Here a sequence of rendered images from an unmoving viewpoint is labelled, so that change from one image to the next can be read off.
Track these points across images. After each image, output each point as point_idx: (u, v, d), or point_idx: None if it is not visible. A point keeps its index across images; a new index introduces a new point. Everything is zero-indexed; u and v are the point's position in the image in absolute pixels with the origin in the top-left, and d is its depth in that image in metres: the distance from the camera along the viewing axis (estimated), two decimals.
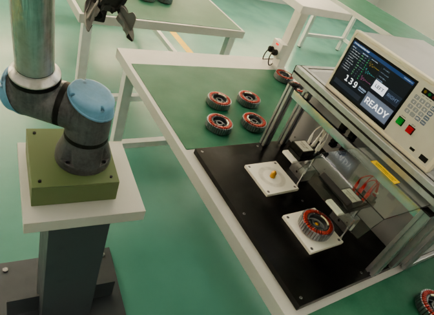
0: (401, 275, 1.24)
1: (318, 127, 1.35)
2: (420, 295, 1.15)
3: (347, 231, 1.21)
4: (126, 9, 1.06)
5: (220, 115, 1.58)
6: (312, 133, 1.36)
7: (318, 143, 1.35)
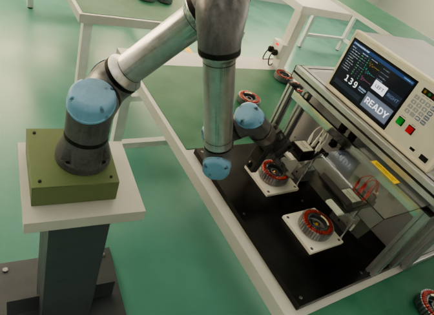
0: (401, 275, 1.24)
1: (318, 127, 1.35)
2: (420, 295, 1.15)
3: (347, 231, 1.21)
4: None
5: (270, 161, 1.38)
6: (312, 133, 1.36)
7: (318, 143, 1.35)
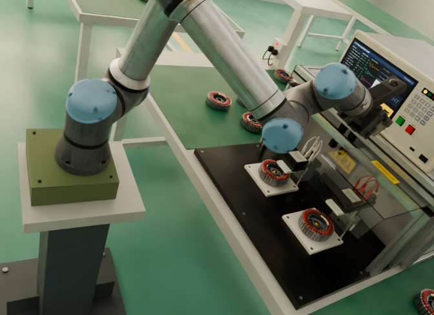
0: (401, 275, 1.24)
1: (312, 138, 1.38)
2: (420, 295, 1.15)
3: (347, 231, 1.21)
4: (387, 124, 0.97)
5: (270, 161, 1.38)
6: (306, 143, 1.39)
7: (312, 153, 1.38)
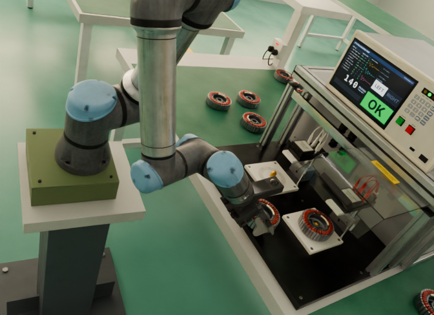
0: (401, 275, 1.24)
1: (318, 127, 1.35)
2: (420, 295, 1.15)
3: (347, 231, 1.21)
4: (262, 219, 1.02)
5: None
6: (312, 133, 1.36)
7: (318, 143, 1.35)
